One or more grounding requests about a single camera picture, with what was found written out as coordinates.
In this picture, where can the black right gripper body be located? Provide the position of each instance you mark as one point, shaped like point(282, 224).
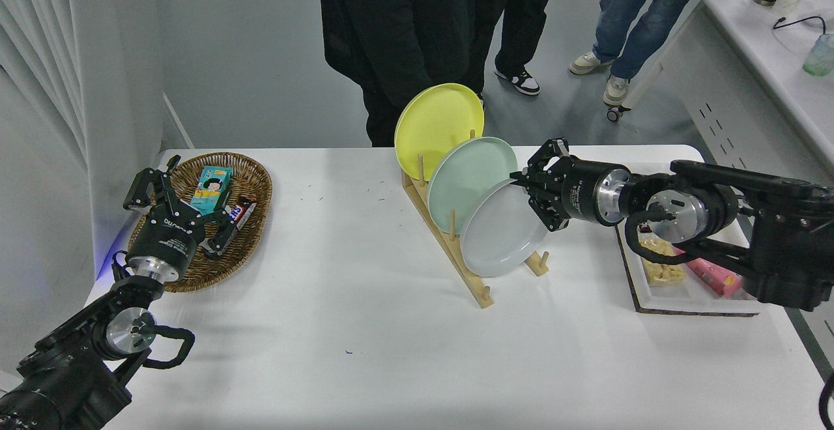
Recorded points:
point(580, 189)

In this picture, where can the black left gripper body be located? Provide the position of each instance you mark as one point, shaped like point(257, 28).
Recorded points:
point(166, 238)

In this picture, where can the grey plate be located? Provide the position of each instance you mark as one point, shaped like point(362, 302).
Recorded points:
point(495, 234)

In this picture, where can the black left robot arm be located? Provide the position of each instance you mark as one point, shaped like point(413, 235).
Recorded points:
point(65, 378)

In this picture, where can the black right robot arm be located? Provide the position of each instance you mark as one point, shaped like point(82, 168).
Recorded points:
point(782, 241)

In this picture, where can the pale green plate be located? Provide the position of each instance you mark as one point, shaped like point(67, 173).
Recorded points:
point(469, 179)

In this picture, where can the wooden plate rack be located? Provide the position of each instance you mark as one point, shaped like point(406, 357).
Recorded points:
point(483, 298)

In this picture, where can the yellow plate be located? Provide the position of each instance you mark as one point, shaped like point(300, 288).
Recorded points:
point(435, 122)

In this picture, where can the Snickers bar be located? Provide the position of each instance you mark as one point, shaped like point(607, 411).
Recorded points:
point(244, 209)

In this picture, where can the teal snack box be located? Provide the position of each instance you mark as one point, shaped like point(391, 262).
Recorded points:
point(212, 186)

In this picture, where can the brown wicker basket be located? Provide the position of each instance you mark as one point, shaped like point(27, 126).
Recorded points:
point(251, 176)

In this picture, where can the clear pack of beige snacks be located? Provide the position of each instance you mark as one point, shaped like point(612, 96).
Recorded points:
point(661, 273)

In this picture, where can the white rectangular tray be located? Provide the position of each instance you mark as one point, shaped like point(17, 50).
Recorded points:
point(671, 296)

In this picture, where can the person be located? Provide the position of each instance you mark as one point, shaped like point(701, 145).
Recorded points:
point(521, 13)
point(404, 13)
point(638, 6)

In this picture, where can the pink snack pack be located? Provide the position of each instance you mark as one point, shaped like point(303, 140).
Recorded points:
point(713, 277)

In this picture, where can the white curtain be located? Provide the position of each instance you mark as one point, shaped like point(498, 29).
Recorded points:
point(32, 39)

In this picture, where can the white desk with caster leg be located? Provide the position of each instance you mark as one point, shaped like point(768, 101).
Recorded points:
point(749, 58)

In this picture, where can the translucent green cup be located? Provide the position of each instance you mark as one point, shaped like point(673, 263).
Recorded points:
point(821, 58)

